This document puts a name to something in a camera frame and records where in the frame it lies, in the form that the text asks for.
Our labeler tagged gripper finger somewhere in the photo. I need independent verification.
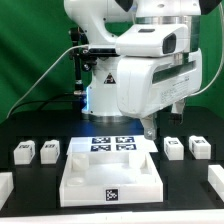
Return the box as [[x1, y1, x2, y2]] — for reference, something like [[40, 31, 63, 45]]
[[140, 114, 157, 140], [170, 99, 185, 125]]

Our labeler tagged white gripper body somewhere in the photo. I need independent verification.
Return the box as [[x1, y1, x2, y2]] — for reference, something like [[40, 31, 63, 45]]
[[117, 50, 202, 118]]

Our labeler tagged white square tabletop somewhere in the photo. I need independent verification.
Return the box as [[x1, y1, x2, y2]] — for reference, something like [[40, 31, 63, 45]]
[[59, 151, 163, 207]]

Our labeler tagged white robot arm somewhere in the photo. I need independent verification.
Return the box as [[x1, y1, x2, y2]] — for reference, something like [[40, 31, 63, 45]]
[[64, 0, 222, 140]]

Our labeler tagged white marker sheet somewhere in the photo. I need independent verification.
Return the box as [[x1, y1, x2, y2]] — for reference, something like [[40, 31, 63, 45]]
[[67, 135, 158, 153]]

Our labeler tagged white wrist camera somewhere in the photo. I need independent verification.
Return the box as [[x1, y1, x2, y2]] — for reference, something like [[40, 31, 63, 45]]
[[115, 24, 189, 57]]

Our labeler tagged black camera stand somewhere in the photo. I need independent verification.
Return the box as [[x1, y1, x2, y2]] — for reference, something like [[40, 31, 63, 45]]
[[69, 28, 119, 99]]

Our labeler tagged white bracket right edge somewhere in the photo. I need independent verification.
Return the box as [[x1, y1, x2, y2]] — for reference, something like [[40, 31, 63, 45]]
[[208, 165, 224, 202]]

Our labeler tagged white bracket edge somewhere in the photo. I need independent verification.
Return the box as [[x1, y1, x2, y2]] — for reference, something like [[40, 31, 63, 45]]
[[0, 172, 14, 210], [208, 165, 224, 202]]

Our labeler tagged black cable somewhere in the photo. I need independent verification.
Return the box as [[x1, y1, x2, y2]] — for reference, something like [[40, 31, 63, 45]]
[[6, 93, 84, 118]]

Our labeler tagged white cable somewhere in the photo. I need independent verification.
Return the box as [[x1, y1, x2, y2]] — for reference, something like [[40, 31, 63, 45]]
[[6, 43, 90, 118]]

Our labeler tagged white bracket left edge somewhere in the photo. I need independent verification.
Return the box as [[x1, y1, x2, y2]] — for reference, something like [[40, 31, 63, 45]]
[[0, 172, 14, 210]]

